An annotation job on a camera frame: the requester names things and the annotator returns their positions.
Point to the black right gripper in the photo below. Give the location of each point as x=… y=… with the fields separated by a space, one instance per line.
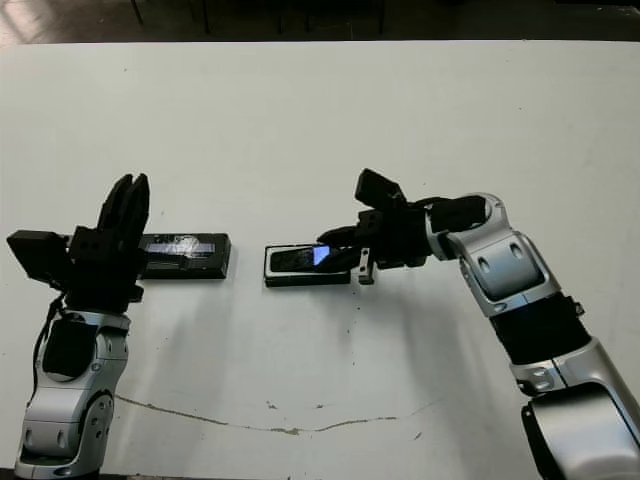
x=400 y=235

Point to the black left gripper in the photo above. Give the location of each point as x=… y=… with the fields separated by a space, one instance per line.
x=100 y=280

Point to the glossy black box lid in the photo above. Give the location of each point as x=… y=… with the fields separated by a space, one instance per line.
x=210 y=260

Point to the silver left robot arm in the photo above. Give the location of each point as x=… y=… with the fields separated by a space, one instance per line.
x=65 y=410

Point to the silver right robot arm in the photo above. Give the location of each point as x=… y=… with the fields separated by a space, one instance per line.
x=510 y=260

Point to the black box base white tray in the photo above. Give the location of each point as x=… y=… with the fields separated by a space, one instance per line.
x=300 y=281

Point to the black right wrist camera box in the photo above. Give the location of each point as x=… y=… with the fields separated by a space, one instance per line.
x=375 y=187

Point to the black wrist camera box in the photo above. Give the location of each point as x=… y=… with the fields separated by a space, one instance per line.
x=37 y=255
x=375 y=187

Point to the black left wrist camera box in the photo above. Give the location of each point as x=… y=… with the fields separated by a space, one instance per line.
x=37 y=255

